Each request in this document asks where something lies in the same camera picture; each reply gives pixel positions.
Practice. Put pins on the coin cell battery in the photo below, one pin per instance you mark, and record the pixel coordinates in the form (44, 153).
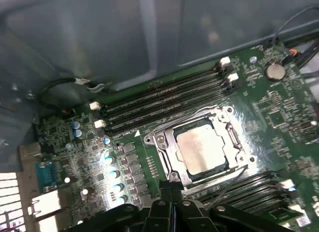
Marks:
(274, 71)

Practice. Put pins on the black RAM slot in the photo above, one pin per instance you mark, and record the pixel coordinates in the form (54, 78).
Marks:
(164, 104)
(165, 112)
(162, 87)
(236, 183)
(259, 196)
(269, 202)
(163, 95)
(249, 190)

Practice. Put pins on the silver CPU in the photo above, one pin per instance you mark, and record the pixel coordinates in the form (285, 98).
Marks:
(202, 149)

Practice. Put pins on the metal socket cover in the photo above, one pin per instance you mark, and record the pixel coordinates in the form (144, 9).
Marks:
(223, 118)

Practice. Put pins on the CPU socket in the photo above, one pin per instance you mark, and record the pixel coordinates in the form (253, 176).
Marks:
(152, 139)

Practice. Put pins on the green motherboard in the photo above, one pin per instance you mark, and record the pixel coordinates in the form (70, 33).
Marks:
(274, 112)

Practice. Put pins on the black PC case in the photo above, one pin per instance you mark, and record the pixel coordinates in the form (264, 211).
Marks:
(99, 30)

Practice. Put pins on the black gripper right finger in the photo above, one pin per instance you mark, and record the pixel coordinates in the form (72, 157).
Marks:
(187, 217)

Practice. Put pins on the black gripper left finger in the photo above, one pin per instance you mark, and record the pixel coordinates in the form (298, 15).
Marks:
(159, 217)

